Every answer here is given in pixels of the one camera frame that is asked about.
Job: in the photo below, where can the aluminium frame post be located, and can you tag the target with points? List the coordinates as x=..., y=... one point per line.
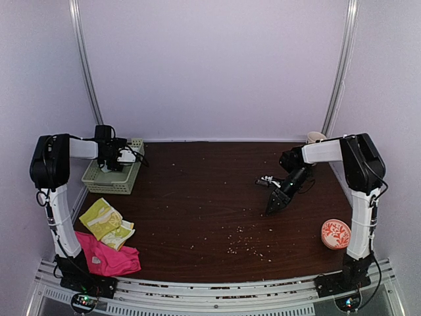
x=342, y=67
x=76, y=19

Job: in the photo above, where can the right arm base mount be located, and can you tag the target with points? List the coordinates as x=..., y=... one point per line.
x=338, y=283

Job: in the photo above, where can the pink towel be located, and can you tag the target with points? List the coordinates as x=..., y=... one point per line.
x=105, y=261

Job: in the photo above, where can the left aluminium frame post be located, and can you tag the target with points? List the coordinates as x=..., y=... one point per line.
x=76, y=19

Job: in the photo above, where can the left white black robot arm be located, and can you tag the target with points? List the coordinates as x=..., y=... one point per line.
x=50, y=172

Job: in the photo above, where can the aluminium front rail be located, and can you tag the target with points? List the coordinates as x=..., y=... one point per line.
x=291, y=296

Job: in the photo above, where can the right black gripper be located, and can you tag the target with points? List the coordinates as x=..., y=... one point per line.
x=279, y=196

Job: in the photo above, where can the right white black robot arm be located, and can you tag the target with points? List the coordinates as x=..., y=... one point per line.
x=364, y=171

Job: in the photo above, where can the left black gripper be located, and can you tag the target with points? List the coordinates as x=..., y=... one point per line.
x=118, y=141

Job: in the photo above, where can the green plastic basket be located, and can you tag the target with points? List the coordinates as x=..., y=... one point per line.
x=113, y=182

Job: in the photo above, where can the cream patterned mug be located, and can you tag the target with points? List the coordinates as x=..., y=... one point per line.
x=313, y=137

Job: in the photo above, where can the yellow patterned towel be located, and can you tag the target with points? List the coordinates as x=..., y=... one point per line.
x=107, y=224

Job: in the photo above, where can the right aluminium frame post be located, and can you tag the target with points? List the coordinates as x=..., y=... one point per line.
x=342, y=67

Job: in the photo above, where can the cream white towel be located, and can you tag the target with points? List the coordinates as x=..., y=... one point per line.
x=105, y=169

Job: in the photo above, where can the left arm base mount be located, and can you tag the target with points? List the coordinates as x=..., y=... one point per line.
x=92, y=285

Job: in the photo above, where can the red white patterned bowl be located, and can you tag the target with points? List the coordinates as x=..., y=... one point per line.
x=335, y=234

